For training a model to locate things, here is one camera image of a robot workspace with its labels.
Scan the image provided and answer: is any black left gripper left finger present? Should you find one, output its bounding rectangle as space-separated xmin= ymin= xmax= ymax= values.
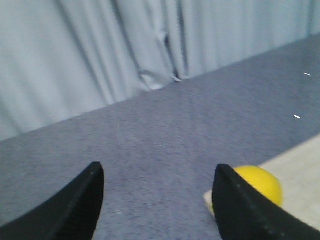
xmin=0 ymin=162 xmax=104 ymax=240

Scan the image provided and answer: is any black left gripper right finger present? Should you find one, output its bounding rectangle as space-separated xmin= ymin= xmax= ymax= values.
xmin=212 ymin=164 xmax=320 ymax=240

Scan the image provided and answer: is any yellow lemon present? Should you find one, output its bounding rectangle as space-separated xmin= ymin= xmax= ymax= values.
xmin=211 ymin=165 xmax=283 ymax=211

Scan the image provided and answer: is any wooden cutting board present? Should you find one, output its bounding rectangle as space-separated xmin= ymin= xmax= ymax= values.
xmin=203 ymin=135 xmax=320 ymax=231

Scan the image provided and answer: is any light grey curtain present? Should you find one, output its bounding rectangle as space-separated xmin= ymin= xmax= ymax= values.
xmin=0 ymin=0 xmax=320 ymax=140

